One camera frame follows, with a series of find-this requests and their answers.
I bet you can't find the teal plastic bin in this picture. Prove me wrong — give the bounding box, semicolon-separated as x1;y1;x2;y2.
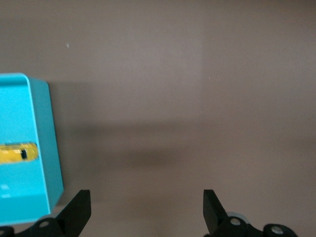
0;72;65;227

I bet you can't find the yellow beetle toy car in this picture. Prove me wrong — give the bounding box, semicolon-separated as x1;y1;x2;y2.
0;141;39;165

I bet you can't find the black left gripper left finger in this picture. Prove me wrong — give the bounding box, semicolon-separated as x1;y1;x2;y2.
0;189;92;237

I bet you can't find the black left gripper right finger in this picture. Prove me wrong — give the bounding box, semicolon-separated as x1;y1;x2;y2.
203;189;299;237

